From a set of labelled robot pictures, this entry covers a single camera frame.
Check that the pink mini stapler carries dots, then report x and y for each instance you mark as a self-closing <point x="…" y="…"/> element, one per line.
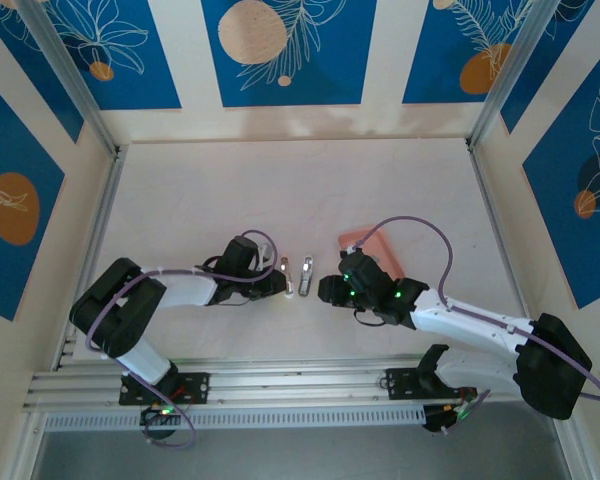
<point x="288" y="280"/>

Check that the grey white clip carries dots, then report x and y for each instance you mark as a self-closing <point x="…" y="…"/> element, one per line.
<point x="306" y="277"/>

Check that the pink plastic tray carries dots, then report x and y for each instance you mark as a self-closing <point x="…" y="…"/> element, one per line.
<point x="387" y="255"/>

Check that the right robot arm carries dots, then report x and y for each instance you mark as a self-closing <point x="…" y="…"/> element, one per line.
<point x="550" y="365"/>

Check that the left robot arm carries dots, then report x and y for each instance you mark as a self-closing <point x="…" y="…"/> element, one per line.
<point x="115" y="310"/>

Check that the black controller board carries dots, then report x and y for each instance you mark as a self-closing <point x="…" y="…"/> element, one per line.
<point x="437" y="417"/>
<point x="155" y="415"/>

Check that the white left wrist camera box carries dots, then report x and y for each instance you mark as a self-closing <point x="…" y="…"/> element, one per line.
<point x="266" y="252"/>

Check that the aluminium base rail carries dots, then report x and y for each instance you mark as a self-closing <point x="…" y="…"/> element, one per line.
<point x="300" y="385"/>

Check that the aluminium side rail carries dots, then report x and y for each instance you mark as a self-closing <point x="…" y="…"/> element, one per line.
<point x="486" y="190"/>
<point x="110" y="190"/>

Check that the aluminium frame post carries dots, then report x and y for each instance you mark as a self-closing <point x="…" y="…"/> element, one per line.
<point x="512" y="75"/>
<point x="71" y="75"/>

